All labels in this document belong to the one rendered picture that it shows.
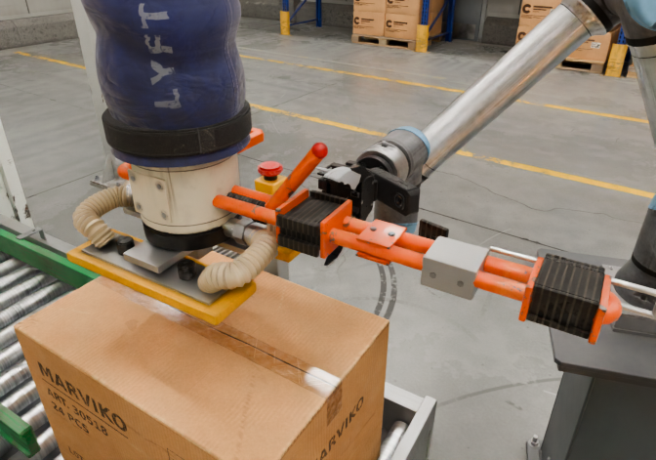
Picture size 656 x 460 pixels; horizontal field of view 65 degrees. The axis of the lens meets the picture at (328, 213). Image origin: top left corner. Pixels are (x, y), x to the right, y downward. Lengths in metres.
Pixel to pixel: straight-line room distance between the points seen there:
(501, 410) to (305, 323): 1.33
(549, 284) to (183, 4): 0.56
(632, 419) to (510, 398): 0.70
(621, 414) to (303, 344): 0.96
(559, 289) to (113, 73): 0.62
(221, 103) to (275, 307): 0.45
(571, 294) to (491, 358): 1.77
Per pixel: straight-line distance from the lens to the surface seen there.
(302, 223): 0.71
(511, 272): 0.69
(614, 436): 1.70
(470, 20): 9.54
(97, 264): 0.95
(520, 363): 2.42
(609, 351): 1.40
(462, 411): 2.17
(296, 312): 1.03
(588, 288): 0.66
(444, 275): 0.67
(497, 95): 1.10
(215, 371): 0.93
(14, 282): 2.13
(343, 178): 0.75
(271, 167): 1.42
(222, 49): 0.77
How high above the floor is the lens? 1.60
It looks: 29 degrees down
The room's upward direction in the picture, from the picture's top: straight up
